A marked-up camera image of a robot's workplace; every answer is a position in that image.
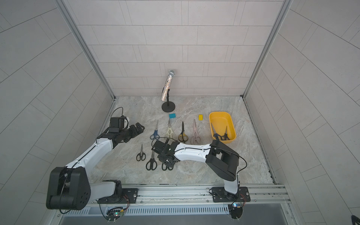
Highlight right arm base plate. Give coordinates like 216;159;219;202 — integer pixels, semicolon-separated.
209;187;251;203

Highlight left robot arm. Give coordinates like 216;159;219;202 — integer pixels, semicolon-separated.
46;123;145;210

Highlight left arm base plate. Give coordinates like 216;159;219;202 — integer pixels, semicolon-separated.
97;188;139;204

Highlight small black scissors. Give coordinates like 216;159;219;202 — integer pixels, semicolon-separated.
136;145;146;161

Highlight left circuit board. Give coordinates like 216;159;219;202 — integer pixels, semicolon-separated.
106;207;125;223

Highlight glitter microphone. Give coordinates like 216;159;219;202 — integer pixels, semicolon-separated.
160;69;175;101

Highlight dark blue handled scissors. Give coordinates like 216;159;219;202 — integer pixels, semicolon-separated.
211;123;221;140

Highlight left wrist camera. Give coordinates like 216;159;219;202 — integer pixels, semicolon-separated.
108;116;129;133

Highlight black handled scissors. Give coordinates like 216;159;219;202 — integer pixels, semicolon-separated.
221;127;230;141

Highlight yellow storage box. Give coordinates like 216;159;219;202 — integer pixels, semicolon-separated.
209;112;237;144

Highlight aluminium rail frame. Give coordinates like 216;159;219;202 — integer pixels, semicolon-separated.
86;185;291;207

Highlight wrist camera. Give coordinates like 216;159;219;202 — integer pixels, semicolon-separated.
152;140;170;155
108;116;129;133

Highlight large black steel scissors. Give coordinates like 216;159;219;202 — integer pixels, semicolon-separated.
146;151;158;171

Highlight teal sponge block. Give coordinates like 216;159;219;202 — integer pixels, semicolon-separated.
169;113;176;119

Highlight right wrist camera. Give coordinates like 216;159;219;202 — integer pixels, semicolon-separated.
152;140;170;155

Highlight right circuit board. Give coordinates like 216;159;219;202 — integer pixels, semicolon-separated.
228;203;243;219

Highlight pink kitchen scissors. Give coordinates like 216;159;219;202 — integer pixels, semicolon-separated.
190;120;201;145

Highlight black yellow scissors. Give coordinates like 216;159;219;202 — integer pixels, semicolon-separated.
178;122;188;143

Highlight beige kitchen scissors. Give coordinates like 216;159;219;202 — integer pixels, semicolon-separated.
165;119;176;140

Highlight all black pointed scissors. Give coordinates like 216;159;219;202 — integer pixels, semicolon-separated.
162;161;174;171

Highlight circuit board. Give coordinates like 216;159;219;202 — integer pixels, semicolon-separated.
228;203;243;219
106;207;125;223

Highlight black microphone stand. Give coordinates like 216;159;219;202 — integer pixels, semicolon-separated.
162;89;175;113

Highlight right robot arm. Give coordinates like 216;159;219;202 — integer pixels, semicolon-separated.
152;140;240;195

